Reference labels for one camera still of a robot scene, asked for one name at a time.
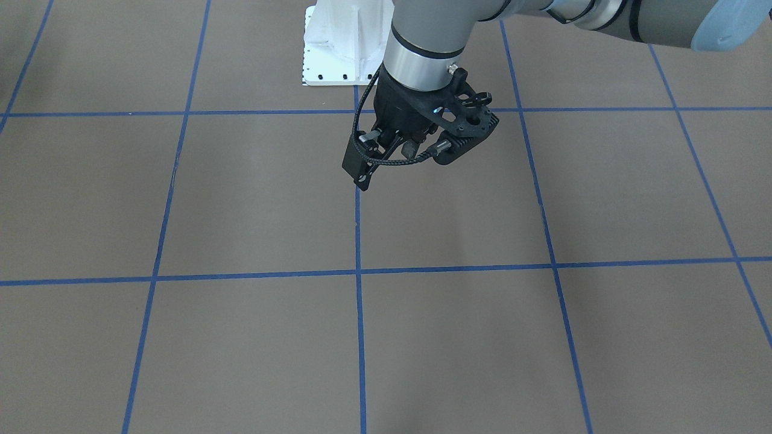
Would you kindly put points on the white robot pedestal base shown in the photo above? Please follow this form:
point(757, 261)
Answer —
point(344, 41)

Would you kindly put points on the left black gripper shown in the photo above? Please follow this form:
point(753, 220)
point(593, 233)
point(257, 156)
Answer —
point(400, 110)

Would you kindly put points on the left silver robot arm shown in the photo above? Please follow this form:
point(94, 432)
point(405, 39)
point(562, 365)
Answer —
point(428, 38)

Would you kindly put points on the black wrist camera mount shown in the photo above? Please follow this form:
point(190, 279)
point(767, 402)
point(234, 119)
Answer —
point(467, 119)

